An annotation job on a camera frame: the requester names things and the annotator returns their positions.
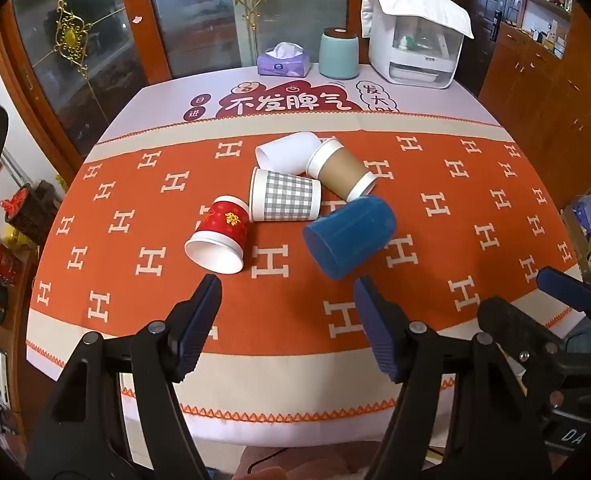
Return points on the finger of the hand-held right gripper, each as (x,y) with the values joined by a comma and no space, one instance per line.
(518,327)
(565,287)

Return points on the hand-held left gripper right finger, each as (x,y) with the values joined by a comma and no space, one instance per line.
(375,332)

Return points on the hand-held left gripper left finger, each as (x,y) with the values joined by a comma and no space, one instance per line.
(199,332)

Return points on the blue plastic cup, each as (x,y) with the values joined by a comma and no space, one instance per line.
(350,235)

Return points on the red paper cup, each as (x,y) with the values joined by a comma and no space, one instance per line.
(223,225)

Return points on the grey checked paper cup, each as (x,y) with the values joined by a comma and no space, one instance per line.
(285,195)

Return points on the brown sleeve paper cup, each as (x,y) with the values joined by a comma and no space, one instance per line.
(343,172)

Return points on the white paper cup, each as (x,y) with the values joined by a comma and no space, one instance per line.
(285,152)

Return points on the blue box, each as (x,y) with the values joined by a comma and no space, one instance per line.
(586,210)

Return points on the orange printed tablecloth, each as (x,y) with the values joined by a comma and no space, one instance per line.
(450,240)

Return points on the beige cloth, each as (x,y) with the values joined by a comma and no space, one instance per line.
(305,462)

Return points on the wooden side cabinet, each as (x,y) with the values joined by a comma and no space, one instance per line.
(540,85)

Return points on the white countertop appliance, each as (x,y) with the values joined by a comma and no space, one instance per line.
(415,60)

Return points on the teal canister with brown lid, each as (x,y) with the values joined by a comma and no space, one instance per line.
(339,55)

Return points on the purple tissue box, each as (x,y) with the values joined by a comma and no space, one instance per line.
(283,64)

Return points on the glass cabinet door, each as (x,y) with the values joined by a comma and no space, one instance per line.
(295,15)
(105,35)

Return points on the white cloth cover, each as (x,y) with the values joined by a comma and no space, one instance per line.
(415,5)

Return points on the wall shelf with small items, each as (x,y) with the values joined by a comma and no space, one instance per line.
(540,10)

